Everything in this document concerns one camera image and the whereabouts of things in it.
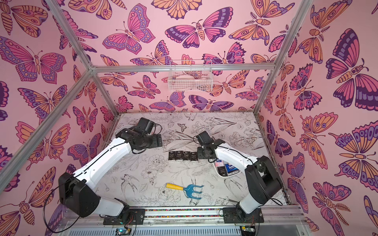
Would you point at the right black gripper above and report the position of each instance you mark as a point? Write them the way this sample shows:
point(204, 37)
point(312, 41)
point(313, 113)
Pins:
point(202, 152)

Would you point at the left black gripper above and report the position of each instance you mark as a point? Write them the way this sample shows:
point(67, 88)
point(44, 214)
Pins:
point(156, 143)

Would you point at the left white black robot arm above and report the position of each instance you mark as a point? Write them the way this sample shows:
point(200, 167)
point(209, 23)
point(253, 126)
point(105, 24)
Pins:
point(76, 191)

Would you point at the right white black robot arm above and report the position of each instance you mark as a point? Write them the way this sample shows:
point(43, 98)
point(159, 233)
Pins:
point(263, 180)

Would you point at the pink white tissue pack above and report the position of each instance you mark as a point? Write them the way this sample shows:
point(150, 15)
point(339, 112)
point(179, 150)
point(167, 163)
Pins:
point(219, 163)

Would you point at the blue tissue pack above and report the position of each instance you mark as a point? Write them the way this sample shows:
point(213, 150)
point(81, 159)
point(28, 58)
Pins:
point(231, 170)

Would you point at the blue yellow toy rake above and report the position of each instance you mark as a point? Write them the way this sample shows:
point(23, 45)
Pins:
point(189, 191)

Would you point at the green circuit board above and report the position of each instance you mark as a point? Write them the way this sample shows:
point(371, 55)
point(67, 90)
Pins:
point(123, 232)

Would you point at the white wire wall basket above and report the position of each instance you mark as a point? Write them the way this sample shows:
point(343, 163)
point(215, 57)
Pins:
point(190, 76)

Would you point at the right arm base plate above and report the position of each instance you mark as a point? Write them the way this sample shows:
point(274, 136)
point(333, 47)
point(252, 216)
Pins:
point(237, 216)

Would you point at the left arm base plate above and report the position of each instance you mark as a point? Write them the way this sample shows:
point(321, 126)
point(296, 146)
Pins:
point(125, 216)

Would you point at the aluminium mounting rail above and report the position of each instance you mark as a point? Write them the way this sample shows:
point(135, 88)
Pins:
point(203, 216)

